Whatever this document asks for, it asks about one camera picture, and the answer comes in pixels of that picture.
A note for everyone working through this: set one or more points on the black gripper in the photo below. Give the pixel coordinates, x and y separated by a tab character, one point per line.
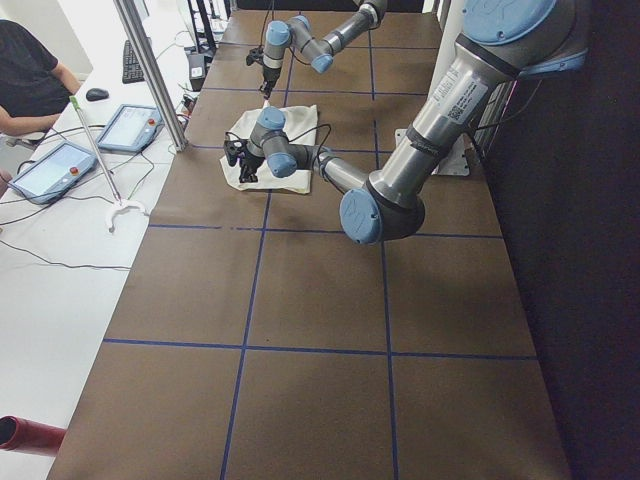
249	163
269	75

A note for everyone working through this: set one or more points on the white long-sleeve printed shirt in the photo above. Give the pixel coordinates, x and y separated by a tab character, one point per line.
300	123

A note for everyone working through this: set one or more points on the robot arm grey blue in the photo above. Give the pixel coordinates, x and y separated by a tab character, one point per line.
499	41
296	33

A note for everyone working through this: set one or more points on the teach pendant far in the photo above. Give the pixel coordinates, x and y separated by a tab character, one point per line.
131	129

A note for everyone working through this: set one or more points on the teach pendant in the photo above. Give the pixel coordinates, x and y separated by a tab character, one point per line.
131	129
54	174

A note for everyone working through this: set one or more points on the reacher grabber stick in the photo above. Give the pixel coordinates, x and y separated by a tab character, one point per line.
119	204

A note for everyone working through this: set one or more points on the black keyboard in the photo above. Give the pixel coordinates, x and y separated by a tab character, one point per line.
131	69

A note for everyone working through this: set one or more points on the black computer mouse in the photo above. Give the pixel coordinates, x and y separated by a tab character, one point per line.
96	94

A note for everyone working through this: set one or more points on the teach pendant near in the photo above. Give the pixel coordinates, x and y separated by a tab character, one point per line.
54	174

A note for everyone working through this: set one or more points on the white central pillar with base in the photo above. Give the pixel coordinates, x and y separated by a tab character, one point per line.
426	145

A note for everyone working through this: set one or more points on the seated person black shirt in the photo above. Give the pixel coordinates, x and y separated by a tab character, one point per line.
35	85

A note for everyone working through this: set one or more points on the red cylinder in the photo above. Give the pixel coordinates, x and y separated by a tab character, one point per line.
30	437

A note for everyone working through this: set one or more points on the aluminium frame post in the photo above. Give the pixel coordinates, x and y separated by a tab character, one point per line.
136	34

